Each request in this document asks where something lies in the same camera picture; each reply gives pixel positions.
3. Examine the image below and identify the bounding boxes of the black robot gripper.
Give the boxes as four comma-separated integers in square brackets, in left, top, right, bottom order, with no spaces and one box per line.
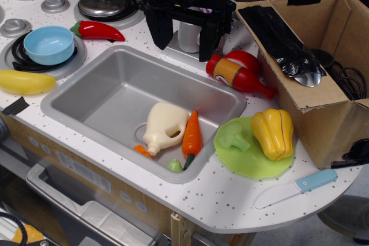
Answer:
[140,0,236,62]

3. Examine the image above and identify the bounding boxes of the light blue plastic bowl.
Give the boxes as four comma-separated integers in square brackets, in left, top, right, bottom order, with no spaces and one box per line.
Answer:
[23,26,74,66]

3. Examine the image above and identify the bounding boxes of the silver toy faucet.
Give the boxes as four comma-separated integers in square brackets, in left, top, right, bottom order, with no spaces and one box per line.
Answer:
[178,22,201,54]

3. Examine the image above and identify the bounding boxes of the red toy ketchup bottle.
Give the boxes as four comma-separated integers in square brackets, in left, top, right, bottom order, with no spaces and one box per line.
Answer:
[206,54,277,100]

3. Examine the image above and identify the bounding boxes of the steel pot lid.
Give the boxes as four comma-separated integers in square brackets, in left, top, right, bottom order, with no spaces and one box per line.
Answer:
[78,0,129,17]

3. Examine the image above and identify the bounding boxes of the cream toy milk jug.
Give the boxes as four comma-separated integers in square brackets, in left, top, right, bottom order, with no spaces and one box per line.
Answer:
[143,102,189,157]

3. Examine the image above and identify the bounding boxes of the red toy chili pepper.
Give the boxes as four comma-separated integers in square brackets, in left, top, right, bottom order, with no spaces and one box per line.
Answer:
[70,21,126,41]

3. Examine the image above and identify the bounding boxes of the grey toy sink basin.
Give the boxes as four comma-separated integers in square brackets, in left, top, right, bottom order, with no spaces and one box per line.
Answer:
[41,46,247,183]

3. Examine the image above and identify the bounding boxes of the orange toy carrot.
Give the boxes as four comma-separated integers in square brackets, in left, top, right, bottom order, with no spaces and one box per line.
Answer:
[182,110,202,171]

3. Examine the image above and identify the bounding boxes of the green toy broccoli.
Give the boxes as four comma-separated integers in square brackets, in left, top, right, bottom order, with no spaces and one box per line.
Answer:
[218,121,250,152]

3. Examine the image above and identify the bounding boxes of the green plastic plate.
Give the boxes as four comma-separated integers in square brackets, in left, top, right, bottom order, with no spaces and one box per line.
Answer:
[213,117,293,179]

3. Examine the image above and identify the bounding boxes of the small orange toy piece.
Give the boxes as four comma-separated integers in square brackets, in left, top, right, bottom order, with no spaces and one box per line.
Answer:
[133,145,152,159]

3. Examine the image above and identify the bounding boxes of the cardboard box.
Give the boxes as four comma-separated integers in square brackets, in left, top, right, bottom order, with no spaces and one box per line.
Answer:
[235,0,369,170]

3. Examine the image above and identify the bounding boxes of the yellow toy bell pepper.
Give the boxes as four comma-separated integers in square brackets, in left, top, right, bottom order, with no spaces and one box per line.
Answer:
[250,109,294,161]

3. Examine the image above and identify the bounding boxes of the metal spoon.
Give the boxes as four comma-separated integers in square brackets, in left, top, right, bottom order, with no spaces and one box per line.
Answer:
[293,72,322,88]

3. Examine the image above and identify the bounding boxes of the grey stove knob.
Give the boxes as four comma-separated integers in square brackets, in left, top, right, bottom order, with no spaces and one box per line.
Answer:
[1,18,32,38]
[41,0,70,14]

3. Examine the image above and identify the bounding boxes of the small green toy piece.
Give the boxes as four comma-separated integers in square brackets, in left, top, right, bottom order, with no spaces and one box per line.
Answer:
[166,158,183,173]

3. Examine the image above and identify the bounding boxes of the black coil burner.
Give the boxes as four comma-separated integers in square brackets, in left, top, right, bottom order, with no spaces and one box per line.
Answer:
[11,31,78,73]

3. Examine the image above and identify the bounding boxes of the yellow toy banana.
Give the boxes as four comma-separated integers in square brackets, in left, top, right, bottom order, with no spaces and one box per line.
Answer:
[1,70,56,95]

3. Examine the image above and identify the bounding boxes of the black tape piece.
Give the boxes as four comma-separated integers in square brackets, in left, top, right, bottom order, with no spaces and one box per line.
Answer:
[2,96,29,115]

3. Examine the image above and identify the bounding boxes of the black cables in box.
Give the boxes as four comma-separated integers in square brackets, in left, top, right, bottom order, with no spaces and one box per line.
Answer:
[331,61,368,101]

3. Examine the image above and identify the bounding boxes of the blue handled toy knife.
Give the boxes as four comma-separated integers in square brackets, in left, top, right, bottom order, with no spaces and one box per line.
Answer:
[254,168,338,209]

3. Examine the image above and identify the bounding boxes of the oven door handle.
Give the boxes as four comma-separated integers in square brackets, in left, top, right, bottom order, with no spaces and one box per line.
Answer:
[25,164,170,245]

